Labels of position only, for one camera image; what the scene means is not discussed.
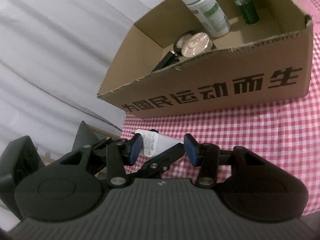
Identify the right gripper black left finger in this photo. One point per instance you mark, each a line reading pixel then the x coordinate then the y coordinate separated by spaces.
pixel 116 155

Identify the brown cardboard box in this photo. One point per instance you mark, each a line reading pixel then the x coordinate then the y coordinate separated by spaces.
pixel 268 61

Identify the black small bottle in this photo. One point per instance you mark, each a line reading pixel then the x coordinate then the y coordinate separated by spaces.
pixel 169 59

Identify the white tube packet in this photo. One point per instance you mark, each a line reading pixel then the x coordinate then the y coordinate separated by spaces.
pixel 155 143

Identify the gold ridged round lid jar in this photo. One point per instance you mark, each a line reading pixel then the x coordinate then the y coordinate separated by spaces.
pixel 196 45

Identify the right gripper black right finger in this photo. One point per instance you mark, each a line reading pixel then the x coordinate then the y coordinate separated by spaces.
pixel 205 156

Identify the dropper bottle with cork collar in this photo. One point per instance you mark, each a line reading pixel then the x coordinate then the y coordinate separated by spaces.
pixel 248 11

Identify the white bed sheet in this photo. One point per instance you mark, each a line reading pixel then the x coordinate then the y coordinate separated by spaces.
pixel 54 57

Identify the pink checkered tablecloth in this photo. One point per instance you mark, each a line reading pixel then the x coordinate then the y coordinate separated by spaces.
pixel 284 132

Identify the white cap medicine bottle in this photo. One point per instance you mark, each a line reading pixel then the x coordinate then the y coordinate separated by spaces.
pixel 210 15

